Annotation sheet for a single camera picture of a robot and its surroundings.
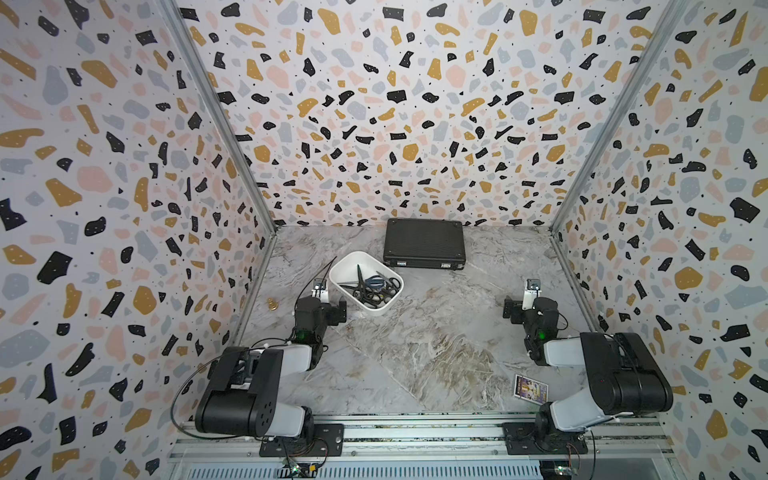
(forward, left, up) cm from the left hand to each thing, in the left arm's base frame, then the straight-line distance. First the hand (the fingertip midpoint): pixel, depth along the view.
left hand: (328, 296), depth 92 cm
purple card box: (-27, -58, -7) cm, 64 cm away
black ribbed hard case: (+25, -32, -4) cm, 41 cm away
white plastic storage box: (+12, -3, -7) cm, 14 cm away
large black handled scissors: (+7, -19, -7) cm, 22 cm away
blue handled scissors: (+10, -14, -7) cm, 18 cm away
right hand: (0, -62, -2) cm, 62 cm away
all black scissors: (+5, -9, -6) cm, 12 cm away
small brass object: (+1, +19, -7) cm, 20 cm away
